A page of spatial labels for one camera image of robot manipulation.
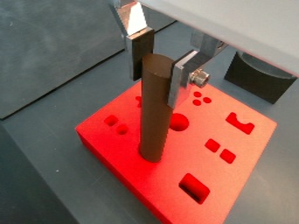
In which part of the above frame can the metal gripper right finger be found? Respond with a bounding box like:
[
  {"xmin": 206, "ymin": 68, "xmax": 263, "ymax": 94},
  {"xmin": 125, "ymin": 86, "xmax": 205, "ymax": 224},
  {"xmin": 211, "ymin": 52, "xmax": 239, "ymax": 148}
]
[{"xmin": 167, "ymin": 31, "xmax": 229, "ymax": 108}]

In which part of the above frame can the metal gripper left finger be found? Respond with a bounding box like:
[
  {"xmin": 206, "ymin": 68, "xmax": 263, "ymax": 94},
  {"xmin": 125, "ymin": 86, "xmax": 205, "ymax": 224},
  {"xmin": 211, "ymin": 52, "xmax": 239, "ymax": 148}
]
[{"xmin": 109, "ymin": 0, "xmax": 155, "ymax": 81}]

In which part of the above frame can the dark brown oval peg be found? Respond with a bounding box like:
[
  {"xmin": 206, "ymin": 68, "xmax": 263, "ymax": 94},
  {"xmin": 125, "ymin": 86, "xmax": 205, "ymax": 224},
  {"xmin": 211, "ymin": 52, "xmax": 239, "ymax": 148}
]
[{"xmin": 139, "ymin": 53, "xmax": 174, "ymax": 163}]

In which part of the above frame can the black curved holder stand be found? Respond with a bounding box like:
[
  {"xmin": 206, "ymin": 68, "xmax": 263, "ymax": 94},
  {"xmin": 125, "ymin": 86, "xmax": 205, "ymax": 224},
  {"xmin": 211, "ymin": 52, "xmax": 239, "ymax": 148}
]
[{"xmin": 225, "ymin": 51, "xmax": 298, "ymax": 104}]

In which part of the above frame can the red shape-sorting block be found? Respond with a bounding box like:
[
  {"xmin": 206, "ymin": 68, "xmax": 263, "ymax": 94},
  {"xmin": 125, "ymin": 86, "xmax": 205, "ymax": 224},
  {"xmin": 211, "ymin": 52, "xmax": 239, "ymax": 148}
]
[{"xmin": 77, "ymin": 86, "xmax": 277, "ymax": 224}]

